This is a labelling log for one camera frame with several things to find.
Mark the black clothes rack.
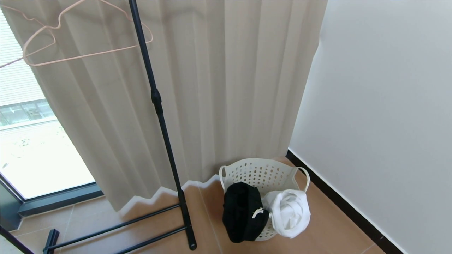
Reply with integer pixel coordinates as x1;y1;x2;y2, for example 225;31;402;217
0;0;197;254

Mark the black garment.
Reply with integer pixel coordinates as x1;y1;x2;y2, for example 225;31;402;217
222;182;270;244

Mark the pink clothes hanger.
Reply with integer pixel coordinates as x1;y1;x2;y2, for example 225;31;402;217
0;4;57;69
22;0;154;67

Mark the white garment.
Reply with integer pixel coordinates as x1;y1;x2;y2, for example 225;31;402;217
262;189;311;239

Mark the white laundry basket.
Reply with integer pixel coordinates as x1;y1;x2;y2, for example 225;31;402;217
219;158;311;242

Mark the beige curtain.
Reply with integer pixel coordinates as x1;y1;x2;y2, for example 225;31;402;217
0;0;328;212

